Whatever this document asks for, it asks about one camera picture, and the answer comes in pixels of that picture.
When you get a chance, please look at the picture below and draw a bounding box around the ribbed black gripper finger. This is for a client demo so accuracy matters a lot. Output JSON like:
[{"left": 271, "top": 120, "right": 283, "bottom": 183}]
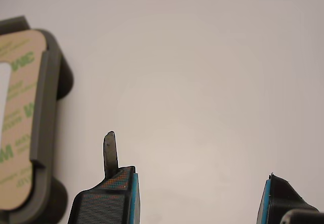
[{"left": 256, "top": 172, "right": 324, "bottom": 224}]

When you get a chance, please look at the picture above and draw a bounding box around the bladed black gripper finger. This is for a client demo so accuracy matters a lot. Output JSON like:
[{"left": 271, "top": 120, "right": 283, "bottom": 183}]
[{"left": 67, "top": 131, "right": 140, "bottom": 224}]

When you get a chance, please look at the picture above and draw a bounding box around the tan protective film green print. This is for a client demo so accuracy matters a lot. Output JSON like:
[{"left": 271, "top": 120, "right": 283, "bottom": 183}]
[{"left": 0, "top": 28, "right": 49, "bottom": 212}]

